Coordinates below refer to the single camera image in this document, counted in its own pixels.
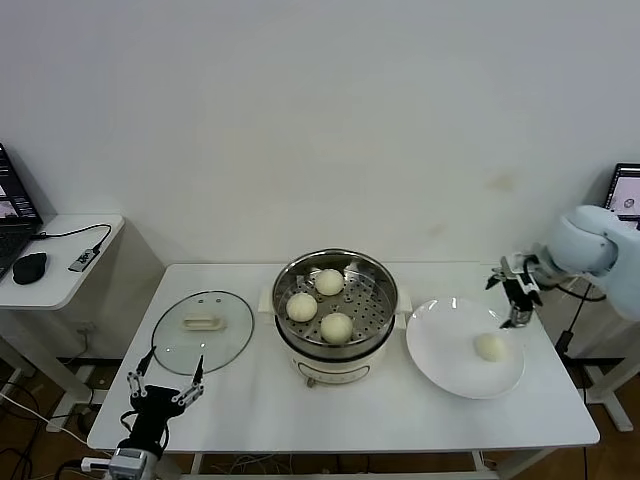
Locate black power adapter with cable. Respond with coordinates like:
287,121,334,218
554,284,597,407

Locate white table frame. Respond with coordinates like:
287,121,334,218
188,451,556,480

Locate white steamed baozi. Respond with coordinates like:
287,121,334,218
473,333,509,363
313,268,345,296
286,292,319,321
319,312,354,345

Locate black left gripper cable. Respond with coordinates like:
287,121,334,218
119,409,169,451

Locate grey usb hub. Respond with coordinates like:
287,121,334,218
68,247,101,274

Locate white floor cable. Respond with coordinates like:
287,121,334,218
0,388,91,444

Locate glass lid with cream handle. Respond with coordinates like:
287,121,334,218
151,290,256,376

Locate black computer mouse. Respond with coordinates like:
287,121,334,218
11,251,49,285

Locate stainless steel steamer basket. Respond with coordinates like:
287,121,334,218
272,249,401,358

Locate white side desk with mouse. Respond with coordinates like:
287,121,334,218
0,213,127,434

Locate black usb hub cable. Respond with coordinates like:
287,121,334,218
32,223,115,254

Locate white side desk with label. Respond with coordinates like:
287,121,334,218
582,279,640,434

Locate white round plate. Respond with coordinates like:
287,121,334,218
405,298,527,400

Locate black floor cables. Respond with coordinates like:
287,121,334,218
0,379,56,480

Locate grey laptop with bright screen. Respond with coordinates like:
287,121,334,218
602,162,640,221

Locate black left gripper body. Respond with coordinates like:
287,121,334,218
128,385,185,449

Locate black laptop with dark screen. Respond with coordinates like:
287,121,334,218
0,140,46,281

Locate white wire bundle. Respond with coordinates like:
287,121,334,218
209,453,301,476

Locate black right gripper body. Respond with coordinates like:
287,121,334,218
502,254,544,311

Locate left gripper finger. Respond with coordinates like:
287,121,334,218
125,347,157,399
172,354,206,405

